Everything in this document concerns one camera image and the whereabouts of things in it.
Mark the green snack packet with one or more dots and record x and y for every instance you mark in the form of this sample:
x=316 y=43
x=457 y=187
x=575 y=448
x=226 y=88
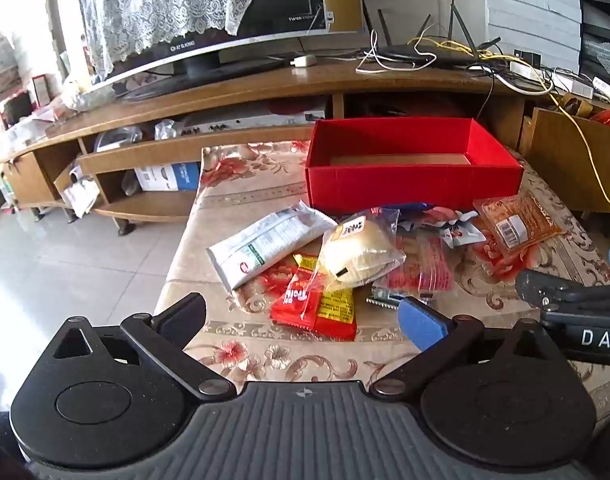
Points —
x=385 y=301

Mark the small red box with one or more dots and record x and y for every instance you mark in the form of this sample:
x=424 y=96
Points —
x=42 y=90

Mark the white charger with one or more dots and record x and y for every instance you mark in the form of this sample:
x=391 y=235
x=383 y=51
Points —
x=304 y=60

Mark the black router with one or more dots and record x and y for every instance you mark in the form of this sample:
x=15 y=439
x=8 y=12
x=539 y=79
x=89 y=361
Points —
x=410 y=54

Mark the white papers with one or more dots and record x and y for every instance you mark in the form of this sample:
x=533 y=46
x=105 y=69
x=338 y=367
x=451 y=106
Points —
x=80 y=192

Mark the clear plastic bag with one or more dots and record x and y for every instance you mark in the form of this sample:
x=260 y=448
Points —
x=87 y=92

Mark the white wafer packet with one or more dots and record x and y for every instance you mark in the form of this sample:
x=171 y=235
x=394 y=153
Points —
x=265 y=245

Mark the orange jelly packet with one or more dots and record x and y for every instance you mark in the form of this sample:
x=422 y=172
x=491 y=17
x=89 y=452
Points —
x=520 y=225

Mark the blue red snack packet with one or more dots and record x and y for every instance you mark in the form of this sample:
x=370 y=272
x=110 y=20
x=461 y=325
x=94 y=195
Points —
x=427 y=265

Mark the white red snack pouch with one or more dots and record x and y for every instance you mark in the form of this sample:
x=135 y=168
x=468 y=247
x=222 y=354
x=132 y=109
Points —
x=460 y=234

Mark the white power strip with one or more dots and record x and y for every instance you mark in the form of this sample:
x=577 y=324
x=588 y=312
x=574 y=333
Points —
x=575 y=89

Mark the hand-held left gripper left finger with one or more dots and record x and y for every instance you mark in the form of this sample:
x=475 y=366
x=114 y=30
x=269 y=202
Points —
x=182 y=320

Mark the silver receiver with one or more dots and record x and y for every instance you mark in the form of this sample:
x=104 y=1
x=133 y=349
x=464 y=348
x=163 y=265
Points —
x=245 y=122

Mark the wooden television stand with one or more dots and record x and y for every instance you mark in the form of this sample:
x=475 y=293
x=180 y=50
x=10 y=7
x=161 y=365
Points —
x=235 y=90

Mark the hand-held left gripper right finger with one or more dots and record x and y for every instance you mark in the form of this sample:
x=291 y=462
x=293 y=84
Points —
x=422 y=322

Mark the silver foil bag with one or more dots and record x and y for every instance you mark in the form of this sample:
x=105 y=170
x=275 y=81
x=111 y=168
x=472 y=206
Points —
x=169 y=130

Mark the bun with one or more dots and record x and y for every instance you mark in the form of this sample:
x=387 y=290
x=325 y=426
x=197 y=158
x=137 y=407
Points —
x=360 y=255

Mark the black power adapter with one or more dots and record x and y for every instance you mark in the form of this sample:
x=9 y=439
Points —
x=527 y=57

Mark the wooden cabinet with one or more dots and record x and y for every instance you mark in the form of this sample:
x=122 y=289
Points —
x=560 y=160

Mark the white lace cloth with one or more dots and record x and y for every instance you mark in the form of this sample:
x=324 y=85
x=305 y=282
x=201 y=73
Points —
x=160 y=5

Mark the stack of white panels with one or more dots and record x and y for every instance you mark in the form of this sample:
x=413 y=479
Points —
x=530 y=10

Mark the red yellow snack packet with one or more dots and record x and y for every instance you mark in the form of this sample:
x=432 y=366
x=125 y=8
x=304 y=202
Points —
x=305 y=310

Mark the red cardboard box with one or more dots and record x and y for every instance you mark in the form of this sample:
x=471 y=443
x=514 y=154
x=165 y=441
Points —
x=410 y=185

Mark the blue white carton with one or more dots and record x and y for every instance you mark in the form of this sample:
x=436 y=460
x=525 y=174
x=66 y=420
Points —
x=165 y=177

